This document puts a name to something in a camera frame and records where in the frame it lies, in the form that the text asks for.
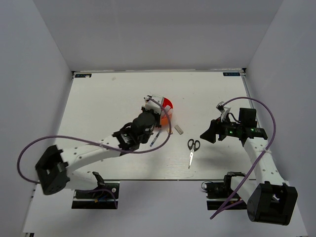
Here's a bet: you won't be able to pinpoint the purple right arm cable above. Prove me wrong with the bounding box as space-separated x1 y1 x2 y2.
209 97 277 220

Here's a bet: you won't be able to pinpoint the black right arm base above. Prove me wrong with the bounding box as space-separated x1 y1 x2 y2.
201 172 245 210

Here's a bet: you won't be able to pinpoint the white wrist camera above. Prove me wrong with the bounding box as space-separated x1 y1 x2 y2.
216 101 231 122
144 94 164 114

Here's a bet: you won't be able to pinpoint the grey white eraser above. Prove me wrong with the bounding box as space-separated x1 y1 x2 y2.
174 125 184 135

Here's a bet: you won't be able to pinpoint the black handled scissors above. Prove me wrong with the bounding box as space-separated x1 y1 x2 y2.
187 139 200 169

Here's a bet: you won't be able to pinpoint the right corner table label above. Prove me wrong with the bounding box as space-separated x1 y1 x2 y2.
223 72 240 77

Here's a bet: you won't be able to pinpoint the corner table label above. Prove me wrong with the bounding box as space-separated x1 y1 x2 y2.
223 72 240 77
75 74 92 78

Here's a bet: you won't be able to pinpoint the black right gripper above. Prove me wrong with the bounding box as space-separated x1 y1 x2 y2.
200 113 242 143

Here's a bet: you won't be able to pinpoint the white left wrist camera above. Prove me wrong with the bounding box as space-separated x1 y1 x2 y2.
144 94 164 114

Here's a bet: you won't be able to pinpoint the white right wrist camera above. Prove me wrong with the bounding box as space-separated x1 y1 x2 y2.
216 101 231 122

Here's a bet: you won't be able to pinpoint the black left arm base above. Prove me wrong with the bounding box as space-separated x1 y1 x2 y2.
72 181 120 210

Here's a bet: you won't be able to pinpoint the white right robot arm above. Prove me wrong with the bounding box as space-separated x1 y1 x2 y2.
200 106 298 226

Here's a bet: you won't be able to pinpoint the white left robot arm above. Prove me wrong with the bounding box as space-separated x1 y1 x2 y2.
35 107 161 197

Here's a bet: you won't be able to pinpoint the blue clear pen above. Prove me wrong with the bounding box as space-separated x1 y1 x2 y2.
150 129 161 147

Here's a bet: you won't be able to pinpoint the orange round compartment container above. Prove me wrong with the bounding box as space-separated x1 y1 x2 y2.
159 97 175 127

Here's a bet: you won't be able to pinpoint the left corner table label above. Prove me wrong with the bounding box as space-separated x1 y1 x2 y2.
75 74 92 78

